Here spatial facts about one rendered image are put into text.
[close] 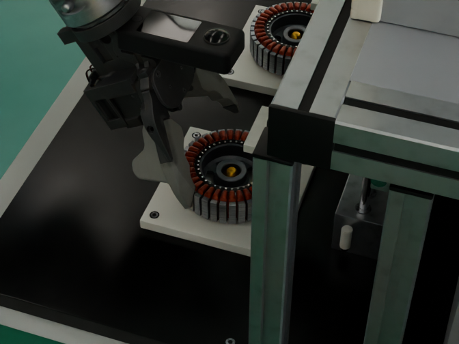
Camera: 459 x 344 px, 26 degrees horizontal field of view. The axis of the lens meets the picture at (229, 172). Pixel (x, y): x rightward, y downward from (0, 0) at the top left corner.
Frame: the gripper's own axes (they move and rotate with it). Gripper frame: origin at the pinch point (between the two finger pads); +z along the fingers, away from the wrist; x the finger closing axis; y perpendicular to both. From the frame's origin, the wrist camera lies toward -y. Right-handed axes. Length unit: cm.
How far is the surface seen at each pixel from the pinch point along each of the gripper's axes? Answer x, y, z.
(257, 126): 0.1, -6.2, -3.0
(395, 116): 20.0, -31.2, -15.6
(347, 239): 4.8, -11.9, 9.1
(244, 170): -0.3, -1.4, 2.5
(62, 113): -8.0, 23.6, -4.9
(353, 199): 1.3, -12.5, 7.2
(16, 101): -79, 109, 32
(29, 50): -97, 114, 29
